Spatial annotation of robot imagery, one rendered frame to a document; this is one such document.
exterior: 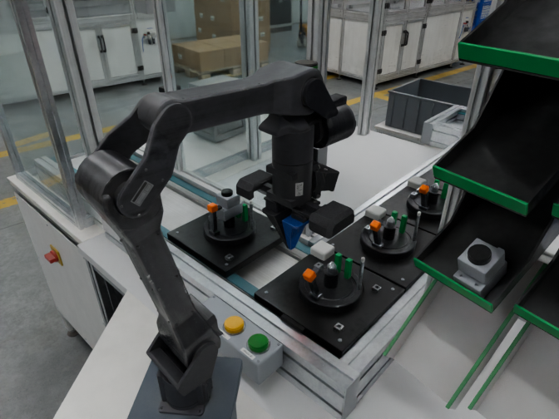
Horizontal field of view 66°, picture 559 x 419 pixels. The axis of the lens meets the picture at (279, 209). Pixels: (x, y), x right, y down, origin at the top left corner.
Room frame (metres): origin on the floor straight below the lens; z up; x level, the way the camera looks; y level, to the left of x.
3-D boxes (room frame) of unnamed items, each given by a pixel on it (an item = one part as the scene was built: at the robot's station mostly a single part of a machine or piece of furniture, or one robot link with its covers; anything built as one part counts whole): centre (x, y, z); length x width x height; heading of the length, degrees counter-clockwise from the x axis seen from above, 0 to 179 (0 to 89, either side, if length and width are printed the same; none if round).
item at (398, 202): (1.08, -0.45, 1.01); 0.24 x 0.24 x 0.13; 47
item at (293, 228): (0.53, -0.03, 1.25); 0.06 x 0.04 x 0.07; 137
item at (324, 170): (0.59, -0.05, 1.33); 0.07 x 0.07 x 0.06; 44
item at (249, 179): (0.55, -0.02, 1.33); 0.19 x 0.06 x 0.08; 47
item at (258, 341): (0.58, 0.04, 0.96); 0.04 x 0.04 x 0.02
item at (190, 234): (0.96, 0.13, 0.96); 0.24 x 0.24 x 0.02; 47
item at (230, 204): (0.96, 0.13, 1.06); 0.08 x 0.04 x 0.07; 137
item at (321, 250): (0.72, -0.11, 1.01); 0.24 x 0.24 x 0.13; 47
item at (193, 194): (0.95, 0.09, 0.91); 0.84 x 0.28 x 0.10; 47
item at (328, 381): (0.80, 0.19, 0.91); 0.89 x 0.06 x 0.11; 47
